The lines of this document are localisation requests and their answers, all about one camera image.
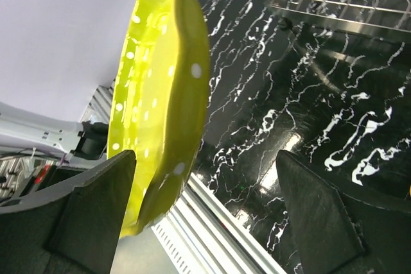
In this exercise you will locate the green polka-dot plate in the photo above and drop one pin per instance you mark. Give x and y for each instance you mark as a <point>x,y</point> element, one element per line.
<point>159,104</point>

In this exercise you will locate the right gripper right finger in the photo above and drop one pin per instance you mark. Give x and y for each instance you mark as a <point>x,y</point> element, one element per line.
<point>341,227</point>

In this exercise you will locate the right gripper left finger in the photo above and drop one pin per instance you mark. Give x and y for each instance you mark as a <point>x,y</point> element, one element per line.
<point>71,226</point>

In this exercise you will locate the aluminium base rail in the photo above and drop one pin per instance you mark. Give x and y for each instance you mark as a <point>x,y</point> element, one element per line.
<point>201,236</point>

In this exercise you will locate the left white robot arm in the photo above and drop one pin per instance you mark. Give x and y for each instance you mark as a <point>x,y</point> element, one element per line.
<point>85,140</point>

